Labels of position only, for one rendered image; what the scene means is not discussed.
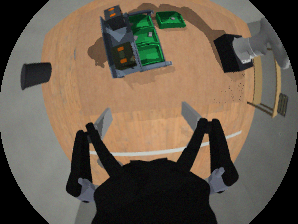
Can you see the green bin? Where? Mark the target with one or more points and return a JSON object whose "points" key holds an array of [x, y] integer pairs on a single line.
{"points": [[150, 53], [140, 20], [143, 36], [165, 17]]}

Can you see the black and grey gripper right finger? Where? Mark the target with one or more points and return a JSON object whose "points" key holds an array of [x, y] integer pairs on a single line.
{"points": [[223, 172]]}

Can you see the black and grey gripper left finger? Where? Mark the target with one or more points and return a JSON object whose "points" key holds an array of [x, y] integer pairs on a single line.
{"points": [[80, 184]]}

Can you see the grey shelf rack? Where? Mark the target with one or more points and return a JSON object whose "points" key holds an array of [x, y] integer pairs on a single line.
{"points": [[113, 38]]}

